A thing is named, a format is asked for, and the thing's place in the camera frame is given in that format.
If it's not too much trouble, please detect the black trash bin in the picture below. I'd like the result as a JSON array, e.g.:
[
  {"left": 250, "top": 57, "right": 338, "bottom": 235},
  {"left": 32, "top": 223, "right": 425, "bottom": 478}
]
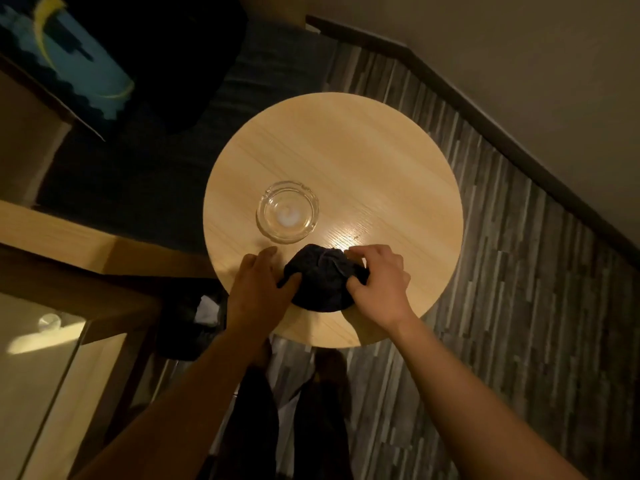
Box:
[{"left": 155, "top": 279, "right": 231, "bottom": 363}]

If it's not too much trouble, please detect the glass-top bedside table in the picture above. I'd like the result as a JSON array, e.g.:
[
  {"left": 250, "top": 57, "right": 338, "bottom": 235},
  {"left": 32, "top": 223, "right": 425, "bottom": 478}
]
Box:
[{"left": 0, "top": 289, "right": 161, "bottom": 480}]

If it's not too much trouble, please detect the clear glass ashtray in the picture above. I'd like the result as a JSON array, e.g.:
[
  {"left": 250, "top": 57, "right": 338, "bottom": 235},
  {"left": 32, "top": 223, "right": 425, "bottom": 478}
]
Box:
[{"left": 256, "top": 180, "right": 320, "bottom": 245}]

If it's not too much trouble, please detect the person's right forearm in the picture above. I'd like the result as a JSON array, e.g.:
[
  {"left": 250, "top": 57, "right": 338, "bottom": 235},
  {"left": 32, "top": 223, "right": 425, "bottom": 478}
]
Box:
[{"left": 389, "top": 314, "right": 586, "bottom": 480}]

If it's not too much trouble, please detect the black cloth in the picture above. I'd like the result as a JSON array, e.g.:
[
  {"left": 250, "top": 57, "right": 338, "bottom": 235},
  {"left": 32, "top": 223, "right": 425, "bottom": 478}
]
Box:
[{"left": 277, "top": 243, "right": 371, "bottom": 313}]

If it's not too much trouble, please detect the person's right hand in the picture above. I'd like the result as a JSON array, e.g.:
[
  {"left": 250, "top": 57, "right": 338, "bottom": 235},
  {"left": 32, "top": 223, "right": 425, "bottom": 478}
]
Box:
[{"left": 345, "top": 243, "right": 416, "bottom": 333}]

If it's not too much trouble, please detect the person's left hand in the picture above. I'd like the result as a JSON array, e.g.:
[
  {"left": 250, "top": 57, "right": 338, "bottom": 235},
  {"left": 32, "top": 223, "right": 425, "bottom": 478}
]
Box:
[{"left": 226, "top": 246, "right": 303, "bottom": 338}]

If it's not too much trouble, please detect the person's right shoe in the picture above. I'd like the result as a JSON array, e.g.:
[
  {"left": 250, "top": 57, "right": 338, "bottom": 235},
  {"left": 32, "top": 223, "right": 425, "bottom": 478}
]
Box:
[{"left": 312, "top": 347, "right": 349, "bottom": 383}]

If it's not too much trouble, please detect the dark grey sofa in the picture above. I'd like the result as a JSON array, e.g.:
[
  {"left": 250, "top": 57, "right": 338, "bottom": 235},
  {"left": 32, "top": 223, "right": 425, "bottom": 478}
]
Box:
[{"left": 35, "top": 14, "right": 341, "bottom": 255}]

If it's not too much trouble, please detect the person's left forearm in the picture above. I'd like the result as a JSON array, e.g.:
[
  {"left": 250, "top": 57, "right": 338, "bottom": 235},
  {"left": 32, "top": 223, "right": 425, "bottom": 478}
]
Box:
[{"left": 75, "top": 324, "right": 273, "bottom": 480}]

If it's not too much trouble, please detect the round wooden table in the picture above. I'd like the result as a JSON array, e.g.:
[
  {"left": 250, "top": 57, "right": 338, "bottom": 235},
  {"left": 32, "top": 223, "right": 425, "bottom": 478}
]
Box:
[{"left": 202, "top": 92, "right": 465, "bottom": 349}]

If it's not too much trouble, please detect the blue yellow patterned cushion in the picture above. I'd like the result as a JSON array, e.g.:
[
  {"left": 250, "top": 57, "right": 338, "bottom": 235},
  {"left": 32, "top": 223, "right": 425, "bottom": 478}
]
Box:
[{"left": 0, "top": 0, "right": 136, "bottom": 141}]

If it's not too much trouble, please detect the black cushion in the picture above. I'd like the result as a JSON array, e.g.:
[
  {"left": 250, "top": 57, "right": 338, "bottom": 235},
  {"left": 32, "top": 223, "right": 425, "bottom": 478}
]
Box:
[{"left": 59, "top": 0, "right": 249, "bottom": 135}]

